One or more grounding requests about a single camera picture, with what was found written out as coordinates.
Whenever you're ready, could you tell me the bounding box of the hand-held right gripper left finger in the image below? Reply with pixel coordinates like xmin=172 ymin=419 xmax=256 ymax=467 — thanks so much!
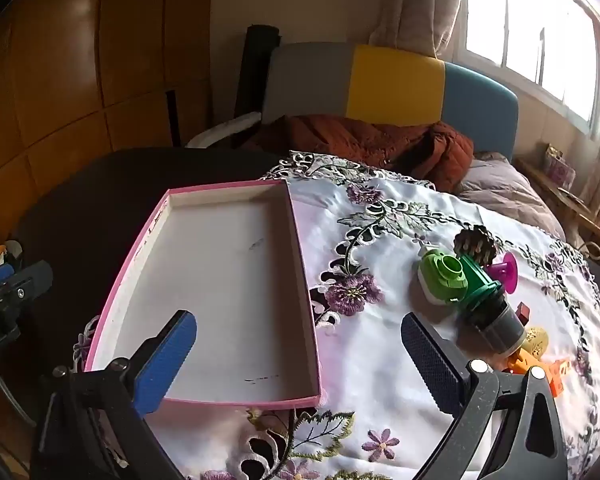
xmin=30 ymin=309 xmax=198 ymax=480

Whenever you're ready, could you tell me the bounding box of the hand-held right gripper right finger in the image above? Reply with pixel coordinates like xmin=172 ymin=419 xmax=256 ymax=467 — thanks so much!
xmin=401 ymin=311 xmax=568 ymax=480

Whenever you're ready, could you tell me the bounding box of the grey black plastic cylinder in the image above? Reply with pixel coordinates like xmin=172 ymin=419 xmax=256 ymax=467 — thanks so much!
xmin=472 ymin=292 xmax=526 ymax=361

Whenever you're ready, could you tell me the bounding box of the light green round plastic part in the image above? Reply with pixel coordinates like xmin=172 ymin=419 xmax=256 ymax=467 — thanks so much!
xmin=417 ymin=247 xmax=468 ymax=306

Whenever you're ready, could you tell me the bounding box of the green flanged plastic tube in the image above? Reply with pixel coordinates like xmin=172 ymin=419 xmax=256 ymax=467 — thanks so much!
xmin=455 ymin=254 xmax=503 ymax=311

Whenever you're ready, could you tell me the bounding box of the yellow curved plastic piece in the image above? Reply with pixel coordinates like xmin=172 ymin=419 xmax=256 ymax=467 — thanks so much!
xmin=502 ymin=350 xmax=543 ymax=375

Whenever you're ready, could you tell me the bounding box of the pink cardboard box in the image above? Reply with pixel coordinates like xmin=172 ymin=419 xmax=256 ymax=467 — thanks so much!
xmin=84 ymin=180 xmax=326 ymax=408

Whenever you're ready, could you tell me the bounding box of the magenta plastic cup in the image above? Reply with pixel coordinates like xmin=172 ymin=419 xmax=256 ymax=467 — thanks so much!
xmin=486 ymin=252 xmax=520 ymax=295

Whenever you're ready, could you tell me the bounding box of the brown studded massage disc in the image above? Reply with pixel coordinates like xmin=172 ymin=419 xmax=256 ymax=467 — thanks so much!
xmin=452 ymin=225 xmax=498 ymax=266

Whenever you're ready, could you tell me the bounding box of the orange plastic piece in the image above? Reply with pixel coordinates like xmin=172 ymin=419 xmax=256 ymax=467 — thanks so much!
xmin=545 ymin=357 xmax=573 ymax=396

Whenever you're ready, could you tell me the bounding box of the embroidered floral tablecloth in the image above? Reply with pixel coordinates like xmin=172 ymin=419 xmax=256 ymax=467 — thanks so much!
xmin=72 ymin=150 xmax=600 ymax=480

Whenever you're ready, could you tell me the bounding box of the pale pink quilt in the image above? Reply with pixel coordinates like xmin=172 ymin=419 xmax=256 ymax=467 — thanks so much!
xmin=455 ymin=152 xmax=566 ymax=241

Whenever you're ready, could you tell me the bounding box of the wooden bedside table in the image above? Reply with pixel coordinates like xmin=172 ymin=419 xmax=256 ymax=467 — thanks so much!
xmin=515 ymin=157 xmax=600 ymax=261

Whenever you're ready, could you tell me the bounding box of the rust orange blanket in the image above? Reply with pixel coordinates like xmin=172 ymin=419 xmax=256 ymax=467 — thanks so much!
xmin=240 ymin=114 xmax=476 ymax=193

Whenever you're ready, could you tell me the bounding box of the small pink patterned box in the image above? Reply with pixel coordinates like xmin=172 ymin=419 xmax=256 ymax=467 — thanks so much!
xmin=544 ymin=144 xmax=577 ymax=191

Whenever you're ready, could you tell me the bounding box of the wooden wardrobe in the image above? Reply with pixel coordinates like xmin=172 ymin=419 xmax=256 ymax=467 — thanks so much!
xmin=0 ymin=0 xmax=216 ymax=201

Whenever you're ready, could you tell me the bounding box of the white cloth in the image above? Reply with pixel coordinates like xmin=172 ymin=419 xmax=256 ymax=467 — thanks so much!
xmin=186 ymin=111 xmax=262 ymax=149

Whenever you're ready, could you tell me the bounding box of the grey yellow blue headboard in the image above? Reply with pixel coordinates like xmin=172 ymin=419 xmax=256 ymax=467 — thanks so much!
xmin=262 ymin=42 xmax=520 ymax=161

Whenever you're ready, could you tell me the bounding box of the window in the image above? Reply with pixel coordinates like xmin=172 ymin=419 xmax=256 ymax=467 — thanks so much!
xmin=462 ymin=0 xmax=600 ymax=136

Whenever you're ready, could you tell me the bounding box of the beige curtain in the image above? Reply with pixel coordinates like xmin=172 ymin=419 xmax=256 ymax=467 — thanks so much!
xmin=369 ymin=0 xmax=468 ymax=58

